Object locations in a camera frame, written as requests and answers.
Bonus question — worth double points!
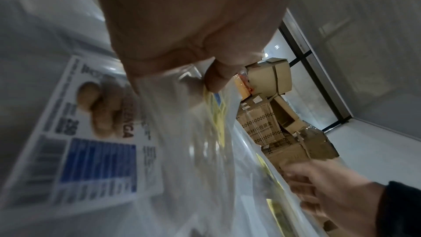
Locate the person's right hand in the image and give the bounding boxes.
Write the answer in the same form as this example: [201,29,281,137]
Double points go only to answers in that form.
[282,160,386,237]

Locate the cardboard box with checker pattern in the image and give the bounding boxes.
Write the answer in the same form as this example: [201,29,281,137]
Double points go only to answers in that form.
[236,100,287,146]

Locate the person's left hand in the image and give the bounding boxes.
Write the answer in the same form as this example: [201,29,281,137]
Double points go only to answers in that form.
[90,0,297,95]

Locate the heap of tilted cardboard boxes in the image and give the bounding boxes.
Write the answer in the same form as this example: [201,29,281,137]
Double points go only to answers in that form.
[245,57,340,170]

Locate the black metal frame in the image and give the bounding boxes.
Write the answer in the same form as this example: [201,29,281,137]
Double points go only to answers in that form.
[277,26,350,133]

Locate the clear bags with labels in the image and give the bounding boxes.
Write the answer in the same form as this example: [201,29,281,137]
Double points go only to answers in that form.
[0,0,185,237]

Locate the plain yellowish cardboard box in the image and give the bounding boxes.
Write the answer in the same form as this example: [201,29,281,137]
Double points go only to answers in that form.
[235,73,255,101]

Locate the bag pack with green label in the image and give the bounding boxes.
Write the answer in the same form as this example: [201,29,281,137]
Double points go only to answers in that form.
[131,63,326,237]

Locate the black marker wristband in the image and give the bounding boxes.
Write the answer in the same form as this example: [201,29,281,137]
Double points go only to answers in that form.
[375,180,421,237]

